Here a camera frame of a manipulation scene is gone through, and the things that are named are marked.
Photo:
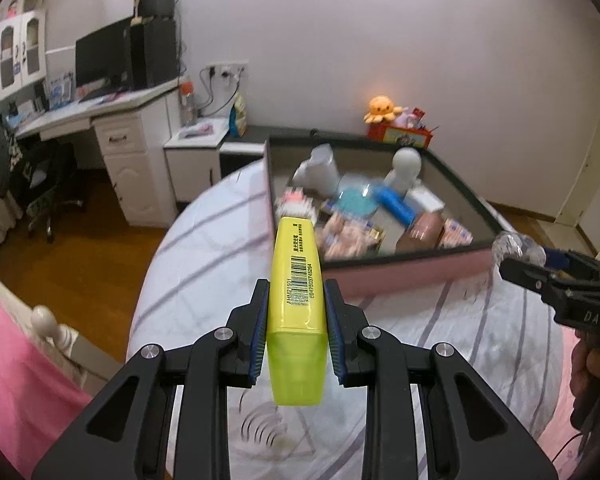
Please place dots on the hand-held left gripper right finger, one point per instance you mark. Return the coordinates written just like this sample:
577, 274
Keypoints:
332, 345

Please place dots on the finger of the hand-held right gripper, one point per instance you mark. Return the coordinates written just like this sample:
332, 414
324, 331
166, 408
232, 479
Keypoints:
557, 259
525, 272

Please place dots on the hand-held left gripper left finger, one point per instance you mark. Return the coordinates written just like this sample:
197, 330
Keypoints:
260, 340

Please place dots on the clear plastic piece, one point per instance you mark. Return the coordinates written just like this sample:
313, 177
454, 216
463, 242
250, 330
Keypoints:
512, 247

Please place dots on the yellow highlighter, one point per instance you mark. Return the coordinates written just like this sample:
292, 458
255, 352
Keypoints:
297, 310

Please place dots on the pink storage box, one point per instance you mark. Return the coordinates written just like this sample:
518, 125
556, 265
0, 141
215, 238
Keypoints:
410, 272

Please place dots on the white round-head figurine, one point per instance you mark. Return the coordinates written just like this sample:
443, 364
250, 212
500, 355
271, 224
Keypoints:
405, 165

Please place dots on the white jug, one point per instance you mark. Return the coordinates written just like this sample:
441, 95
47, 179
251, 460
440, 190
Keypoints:
320, 170

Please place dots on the person's right hand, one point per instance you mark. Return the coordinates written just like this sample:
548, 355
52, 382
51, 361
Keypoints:
590, 380

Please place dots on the patterned small packet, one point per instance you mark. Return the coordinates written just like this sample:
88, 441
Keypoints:
455, 232

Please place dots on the white door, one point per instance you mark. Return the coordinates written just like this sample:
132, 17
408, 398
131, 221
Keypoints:
592, 180

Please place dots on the white striped quilt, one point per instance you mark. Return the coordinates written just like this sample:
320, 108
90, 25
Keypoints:
205, 270

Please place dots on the brown cylinder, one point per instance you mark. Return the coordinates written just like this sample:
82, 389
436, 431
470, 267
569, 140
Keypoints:
422, 232

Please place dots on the pink snack packet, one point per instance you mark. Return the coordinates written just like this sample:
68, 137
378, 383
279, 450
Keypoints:
345, 235

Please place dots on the white small box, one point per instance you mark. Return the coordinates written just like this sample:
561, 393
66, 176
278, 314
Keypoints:
422, 197

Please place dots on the teal flat case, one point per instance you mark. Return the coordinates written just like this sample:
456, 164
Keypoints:
355, 202

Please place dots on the blue bottle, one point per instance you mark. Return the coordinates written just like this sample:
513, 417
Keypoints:
395, 205

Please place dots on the red storage box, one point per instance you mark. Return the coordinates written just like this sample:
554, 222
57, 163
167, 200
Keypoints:
397, 135

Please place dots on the white side cabinet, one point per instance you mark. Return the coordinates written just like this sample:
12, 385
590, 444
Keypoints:
192, 165

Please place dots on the purple plush toy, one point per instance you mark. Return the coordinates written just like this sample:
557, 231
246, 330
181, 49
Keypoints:
405, 117

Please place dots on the white desk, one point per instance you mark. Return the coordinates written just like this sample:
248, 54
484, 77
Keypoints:
130, 170

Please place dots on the orange octopus plush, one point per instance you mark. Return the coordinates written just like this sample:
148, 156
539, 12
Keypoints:
382, 109

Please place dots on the papers with pink item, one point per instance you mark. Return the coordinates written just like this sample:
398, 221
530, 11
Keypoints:
200, 130

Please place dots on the yellow blue snack bag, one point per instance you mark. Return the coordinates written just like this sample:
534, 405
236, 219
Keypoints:
238, 117

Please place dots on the orange-capped water bottle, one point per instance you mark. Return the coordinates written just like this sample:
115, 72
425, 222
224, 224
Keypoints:
187, 105

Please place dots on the pink blanket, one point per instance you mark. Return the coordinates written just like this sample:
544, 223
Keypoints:
15, 400

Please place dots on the black office chair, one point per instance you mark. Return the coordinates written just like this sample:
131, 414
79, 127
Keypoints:
50, 180

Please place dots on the black computer tower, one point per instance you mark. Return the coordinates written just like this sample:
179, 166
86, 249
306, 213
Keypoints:
152, 52

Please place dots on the blue white box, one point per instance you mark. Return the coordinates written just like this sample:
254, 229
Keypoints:
60, 92

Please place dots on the black monitor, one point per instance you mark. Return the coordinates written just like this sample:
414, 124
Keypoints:
102, 60

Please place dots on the black speaker box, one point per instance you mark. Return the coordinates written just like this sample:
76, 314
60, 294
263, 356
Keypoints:
155, 0

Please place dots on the white glass-door cupboard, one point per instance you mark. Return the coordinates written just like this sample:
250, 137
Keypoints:
20, 55

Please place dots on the white wooden bed frame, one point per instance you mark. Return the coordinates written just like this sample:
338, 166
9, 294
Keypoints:
45, 320

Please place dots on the white wall outlet strip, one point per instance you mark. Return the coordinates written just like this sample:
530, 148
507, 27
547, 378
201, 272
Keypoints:
225, 67

